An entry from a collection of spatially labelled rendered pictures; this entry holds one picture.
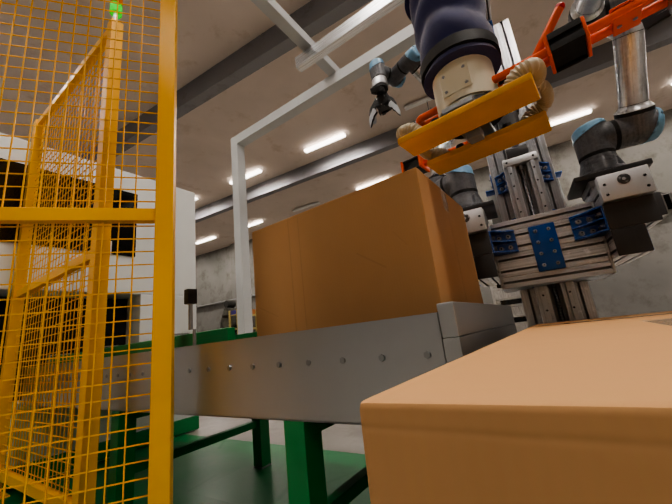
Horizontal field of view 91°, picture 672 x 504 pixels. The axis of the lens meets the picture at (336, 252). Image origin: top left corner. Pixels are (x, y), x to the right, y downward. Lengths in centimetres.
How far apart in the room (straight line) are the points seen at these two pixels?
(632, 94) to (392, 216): 110
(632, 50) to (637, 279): 1045
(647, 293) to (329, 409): 1142
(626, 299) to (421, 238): 1112
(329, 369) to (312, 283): 30
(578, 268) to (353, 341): 100
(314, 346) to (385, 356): 17
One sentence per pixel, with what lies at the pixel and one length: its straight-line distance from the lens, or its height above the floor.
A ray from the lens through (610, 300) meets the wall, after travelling 1175.
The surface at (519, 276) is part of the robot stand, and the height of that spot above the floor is 72.
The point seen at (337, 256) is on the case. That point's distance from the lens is 90.
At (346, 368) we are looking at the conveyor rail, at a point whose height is 51.
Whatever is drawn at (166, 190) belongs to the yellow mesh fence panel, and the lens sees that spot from 116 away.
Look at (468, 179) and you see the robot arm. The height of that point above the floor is 118.
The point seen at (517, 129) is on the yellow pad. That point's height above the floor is 107.
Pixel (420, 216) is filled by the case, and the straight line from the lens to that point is 81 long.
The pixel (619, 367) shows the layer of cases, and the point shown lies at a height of 54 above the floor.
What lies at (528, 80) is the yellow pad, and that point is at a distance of 93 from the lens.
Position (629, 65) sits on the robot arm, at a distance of 168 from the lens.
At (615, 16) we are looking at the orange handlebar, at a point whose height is 119.
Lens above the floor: 57
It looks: 14 degrees up
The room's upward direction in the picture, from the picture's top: 7 degrees counter-clockwise
